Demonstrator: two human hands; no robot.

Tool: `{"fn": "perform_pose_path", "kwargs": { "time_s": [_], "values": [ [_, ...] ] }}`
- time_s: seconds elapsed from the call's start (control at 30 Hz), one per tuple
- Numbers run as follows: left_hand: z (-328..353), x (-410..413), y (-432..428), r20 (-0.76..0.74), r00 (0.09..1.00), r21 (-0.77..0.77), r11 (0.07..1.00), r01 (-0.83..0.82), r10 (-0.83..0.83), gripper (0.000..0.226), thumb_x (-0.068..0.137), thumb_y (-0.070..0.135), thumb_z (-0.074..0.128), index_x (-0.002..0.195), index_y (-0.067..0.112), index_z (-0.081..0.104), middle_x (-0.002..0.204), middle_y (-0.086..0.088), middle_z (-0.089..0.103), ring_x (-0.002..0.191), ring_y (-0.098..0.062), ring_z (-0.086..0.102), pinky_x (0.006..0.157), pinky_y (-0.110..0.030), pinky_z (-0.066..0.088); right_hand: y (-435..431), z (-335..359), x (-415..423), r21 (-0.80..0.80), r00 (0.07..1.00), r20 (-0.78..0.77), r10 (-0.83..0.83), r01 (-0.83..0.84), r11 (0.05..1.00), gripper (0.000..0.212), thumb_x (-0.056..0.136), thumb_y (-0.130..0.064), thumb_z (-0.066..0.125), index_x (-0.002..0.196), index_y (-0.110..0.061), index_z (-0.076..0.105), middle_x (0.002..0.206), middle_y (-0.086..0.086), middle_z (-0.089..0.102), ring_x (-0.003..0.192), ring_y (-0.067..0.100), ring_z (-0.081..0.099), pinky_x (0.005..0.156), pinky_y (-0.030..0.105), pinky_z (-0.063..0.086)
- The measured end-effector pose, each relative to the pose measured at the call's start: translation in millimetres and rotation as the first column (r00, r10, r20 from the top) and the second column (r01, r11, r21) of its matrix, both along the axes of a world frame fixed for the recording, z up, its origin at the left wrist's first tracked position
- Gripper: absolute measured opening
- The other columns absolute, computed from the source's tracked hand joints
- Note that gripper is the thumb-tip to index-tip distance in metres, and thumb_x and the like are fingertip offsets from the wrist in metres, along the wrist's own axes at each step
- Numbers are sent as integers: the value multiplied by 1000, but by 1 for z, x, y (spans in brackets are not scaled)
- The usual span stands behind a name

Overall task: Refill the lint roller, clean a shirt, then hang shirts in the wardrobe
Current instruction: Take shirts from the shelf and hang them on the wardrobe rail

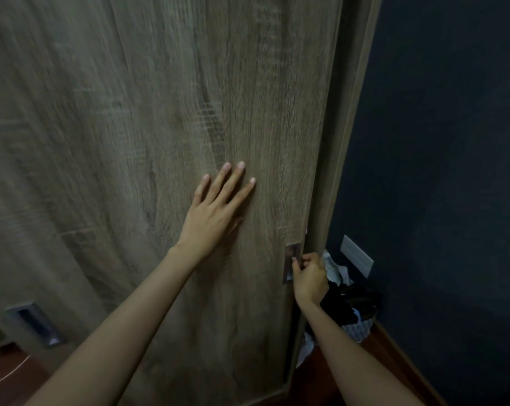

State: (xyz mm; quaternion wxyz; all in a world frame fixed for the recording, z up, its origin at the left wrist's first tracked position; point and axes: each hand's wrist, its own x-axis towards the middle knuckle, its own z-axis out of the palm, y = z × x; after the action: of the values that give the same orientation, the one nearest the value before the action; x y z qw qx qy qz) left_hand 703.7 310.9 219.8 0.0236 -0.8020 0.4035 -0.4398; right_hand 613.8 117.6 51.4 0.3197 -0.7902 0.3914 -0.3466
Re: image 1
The person's right hand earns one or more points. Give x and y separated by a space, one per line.
310 281

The person's left hand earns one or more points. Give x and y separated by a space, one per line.
208 226

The person's left little finger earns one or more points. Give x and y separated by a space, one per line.
201 189

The person's left middle finger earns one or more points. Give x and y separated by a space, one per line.
232 183

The person's left thumb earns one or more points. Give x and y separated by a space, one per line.
237 223

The person's right thumb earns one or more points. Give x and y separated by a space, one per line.
297 267

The wooden sliding wardrobe door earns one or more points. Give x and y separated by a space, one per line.
111 122

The person's left forearm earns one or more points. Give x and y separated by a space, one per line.
123 321

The person's right forearm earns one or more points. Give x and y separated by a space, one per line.
352 359

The white crumpled cloth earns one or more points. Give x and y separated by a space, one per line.
336 271

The white patterned laundry basket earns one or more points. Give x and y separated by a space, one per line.
358 329

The brown wooden skirting board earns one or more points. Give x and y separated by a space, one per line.
409 363

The white wall socket plate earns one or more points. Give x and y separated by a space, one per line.
357 256

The wooden wardrobe side frame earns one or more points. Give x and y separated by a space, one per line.
348 122

